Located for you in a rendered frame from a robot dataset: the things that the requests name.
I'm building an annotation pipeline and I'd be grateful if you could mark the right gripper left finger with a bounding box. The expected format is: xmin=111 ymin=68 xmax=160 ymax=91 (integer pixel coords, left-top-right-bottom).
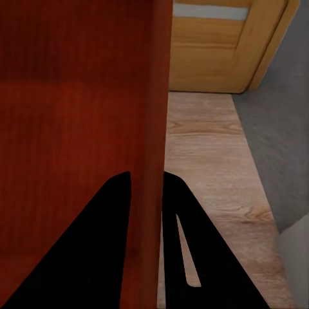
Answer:
xmin=1 ymin=171 xmax=131 ymax=309

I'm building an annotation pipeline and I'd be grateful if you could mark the storage box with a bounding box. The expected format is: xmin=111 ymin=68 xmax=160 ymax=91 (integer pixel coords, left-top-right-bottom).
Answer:
xmin=0 ymin=0 xmax=173 ymax=309

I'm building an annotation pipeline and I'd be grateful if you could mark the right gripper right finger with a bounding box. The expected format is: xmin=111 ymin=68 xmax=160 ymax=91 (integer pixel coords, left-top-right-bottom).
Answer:
xmin=162 ymin=171 xmax=270 ymax=309

